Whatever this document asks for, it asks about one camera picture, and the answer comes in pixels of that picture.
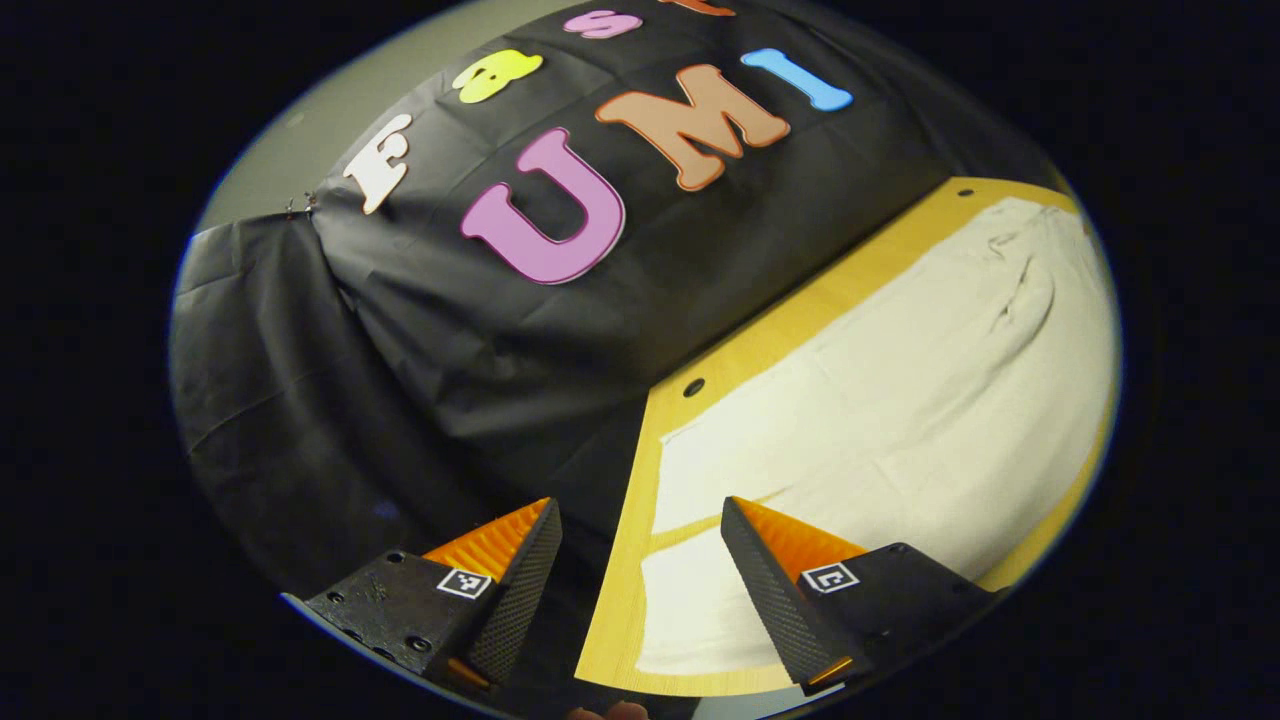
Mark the black backdrop cloth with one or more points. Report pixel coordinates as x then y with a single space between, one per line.
450 350

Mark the cream white jeans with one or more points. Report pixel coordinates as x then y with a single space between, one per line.
900 420

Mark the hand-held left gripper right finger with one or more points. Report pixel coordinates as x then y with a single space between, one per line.
780 620

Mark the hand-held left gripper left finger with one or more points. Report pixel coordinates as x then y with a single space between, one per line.
520 610

